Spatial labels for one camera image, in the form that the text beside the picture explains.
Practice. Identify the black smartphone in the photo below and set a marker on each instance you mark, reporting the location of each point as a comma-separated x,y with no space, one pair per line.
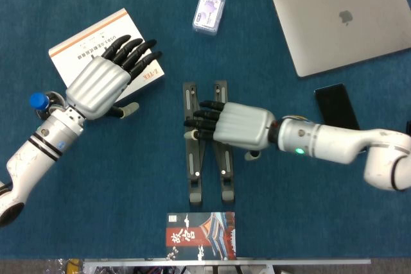
334,104

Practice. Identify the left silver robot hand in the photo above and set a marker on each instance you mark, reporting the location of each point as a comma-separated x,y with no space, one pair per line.
96,84

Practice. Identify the teal table cloth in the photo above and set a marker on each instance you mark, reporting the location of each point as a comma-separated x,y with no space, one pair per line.
112,190

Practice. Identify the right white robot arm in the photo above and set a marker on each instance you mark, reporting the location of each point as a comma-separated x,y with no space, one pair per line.
321,139

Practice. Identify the cola bottle with blue cap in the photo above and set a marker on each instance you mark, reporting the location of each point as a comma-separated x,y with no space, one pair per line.
38,100

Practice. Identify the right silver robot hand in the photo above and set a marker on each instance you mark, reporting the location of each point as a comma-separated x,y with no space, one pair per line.
244,126

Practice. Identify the black folding laptop stand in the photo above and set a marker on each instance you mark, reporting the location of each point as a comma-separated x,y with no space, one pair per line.
219,94

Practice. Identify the silver Apple laptop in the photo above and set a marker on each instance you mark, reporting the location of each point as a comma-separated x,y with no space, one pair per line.
321,39

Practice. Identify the dark illustrated Chinese book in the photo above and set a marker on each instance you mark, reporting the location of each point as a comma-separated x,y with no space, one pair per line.
192,238

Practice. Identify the small yellow item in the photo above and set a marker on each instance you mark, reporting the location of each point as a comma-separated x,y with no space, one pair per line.
73,267

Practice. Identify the small black device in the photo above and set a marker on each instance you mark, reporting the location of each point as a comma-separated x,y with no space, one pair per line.
408,128

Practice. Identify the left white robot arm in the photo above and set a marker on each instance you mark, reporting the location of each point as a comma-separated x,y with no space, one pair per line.
32,155

